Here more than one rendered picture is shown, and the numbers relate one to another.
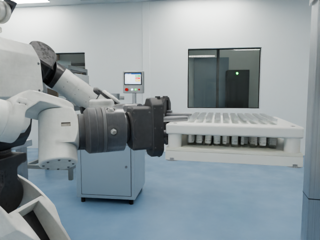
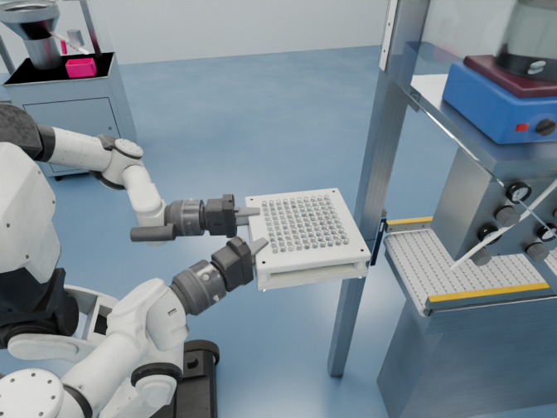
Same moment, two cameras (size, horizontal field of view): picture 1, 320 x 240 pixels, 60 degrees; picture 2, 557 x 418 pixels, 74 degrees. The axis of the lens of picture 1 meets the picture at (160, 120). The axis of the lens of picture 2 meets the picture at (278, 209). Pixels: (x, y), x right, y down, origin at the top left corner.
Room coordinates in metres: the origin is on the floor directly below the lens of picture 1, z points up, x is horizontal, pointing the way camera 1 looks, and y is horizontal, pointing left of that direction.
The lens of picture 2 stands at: (0.05, 0.14, 1.63)
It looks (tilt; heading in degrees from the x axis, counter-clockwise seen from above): 39 degrees down; 337
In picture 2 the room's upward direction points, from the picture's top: straight up
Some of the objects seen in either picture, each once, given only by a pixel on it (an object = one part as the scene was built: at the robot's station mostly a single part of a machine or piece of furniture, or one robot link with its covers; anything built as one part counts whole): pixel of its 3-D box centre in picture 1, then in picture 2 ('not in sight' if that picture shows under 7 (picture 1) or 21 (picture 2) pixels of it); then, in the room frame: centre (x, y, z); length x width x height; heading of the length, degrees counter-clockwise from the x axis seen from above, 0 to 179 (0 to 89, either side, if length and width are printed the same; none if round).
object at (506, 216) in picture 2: not in sight; (509, 215); (0.35, -0.41, 1.22); 0.03 x 0.03 x 0.04; 76
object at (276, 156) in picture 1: (228, 145); (301, 240); (0.62, -0.16, 1.01); 0.24 x 0.24 x 0.02; 78
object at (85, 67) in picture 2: not in sight; (81, 67); (2.81, 0.40, 0.80); 0.16 x 0.12 x 0.09; 82
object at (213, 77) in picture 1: (223, 78); not in sight; (5.37, -1.21, 1.43); 1.38 x 0.01 x 1.16; 82
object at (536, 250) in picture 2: not in sight; (538, 250); (0.32, -0.52, 1.12); 0.03 x 0.03 x 0.04; 76
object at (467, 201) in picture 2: not in sight; (509, 201); (0.40, -0.48, 1.20); 0.22 x 0.11 x 0.20; 76
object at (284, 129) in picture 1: (229, 124); (302, 226); (0.62, -0.16, 1.05); 0.25 x 0.24 x 0.02; 78
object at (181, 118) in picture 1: (172, 116); (254, 245); (0.58, -0.03, 1.07); 0.06 x 0.03 x 0.02; 109
